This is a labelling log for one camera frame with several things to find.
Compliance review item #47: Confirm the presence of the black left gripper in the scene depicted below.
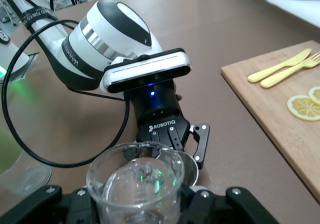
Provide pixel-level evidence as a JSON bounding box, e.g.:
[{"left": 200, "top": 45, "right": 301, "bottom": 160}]
[{"left": 124, "top": 81, "right": 211, "bottom": 170}]

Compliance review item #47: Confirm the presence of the clear glass cup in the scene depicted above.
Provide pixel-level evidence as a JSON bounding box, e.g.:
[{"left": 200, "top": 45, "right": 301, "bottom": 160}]
[{"left": 86, "top": 141, "right": 186, "bottom": 224}]

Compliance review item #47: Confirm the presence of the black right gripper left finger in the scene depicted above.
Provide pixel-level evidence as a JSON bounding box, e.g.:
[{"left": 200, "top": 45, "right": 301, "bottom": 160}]
[{"left": 0, "top": 185, "right": 101, "bottom": 224}]

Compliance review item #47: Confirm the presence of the wooden cutting board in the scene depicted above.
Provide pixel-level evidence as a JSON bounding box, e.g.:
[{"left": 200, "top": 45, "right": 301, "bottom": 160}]
[{"left": 221, "top": 40, "right": 320, "bottom": 202}]

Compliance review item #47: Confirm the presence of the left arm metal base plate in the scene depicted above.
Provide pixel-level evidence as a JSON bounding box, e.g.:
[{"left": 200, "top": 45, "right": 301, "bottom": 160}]
[{"left": 0, "top": 52, "right": 40, "bottom": 82}]

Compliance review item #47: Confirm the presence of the yellow plastic knife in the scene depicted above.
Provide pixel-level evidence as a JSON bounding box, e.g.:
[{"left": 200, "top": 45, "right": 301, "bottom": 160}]
[{"left": 247, "top": 48, "right": 313, "bottom": 84}]

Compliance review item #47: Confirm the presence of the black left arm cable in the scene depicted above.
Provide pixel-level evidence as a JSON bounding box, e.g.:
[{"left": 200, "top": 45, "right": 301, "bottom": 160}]
[{"left": 1, "top": 19, "right": 131, "bottom": 168}]

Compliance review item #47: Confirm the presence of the yellow plastic fork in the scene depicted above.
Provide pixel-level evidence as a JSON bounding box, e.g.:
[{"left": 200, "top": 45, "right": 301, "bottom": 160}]
[{"left": 260, "top": 52, "right": 320, "bottom": 89}]

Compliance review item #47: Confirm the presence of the green sleeved glass bottle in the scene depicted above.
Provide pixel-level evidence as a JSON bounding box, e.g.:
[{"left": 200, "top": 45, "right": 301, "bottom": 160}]
[{"left": 0, "top": 126, "right": 53, "bottom": 197}]

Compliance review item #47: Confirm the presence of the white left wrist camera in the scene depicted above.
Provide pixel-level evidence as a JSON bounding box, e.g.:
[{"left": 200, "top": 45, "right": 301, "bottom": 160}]
[{"left": 99, "top": 48, "right": 193, "bottom": 95}]

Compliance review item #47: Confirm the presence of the lemon slice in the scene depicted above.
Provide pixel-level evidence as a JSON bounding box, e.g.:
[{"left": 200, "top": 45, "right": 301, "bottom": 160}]
[
  {"left": 286, "top": 95, "right": 320, "bottom": 122},
  {"left": 307, "top": 86, "right": 320, "bottom": 107}
]

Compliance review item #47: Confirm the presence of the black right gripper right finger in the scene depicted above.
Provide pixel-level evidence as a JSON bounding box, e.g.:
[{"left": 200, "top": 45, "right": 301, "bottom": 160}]
[{"left": 179, "top": 183, "right": 320, "bottom": 224}]

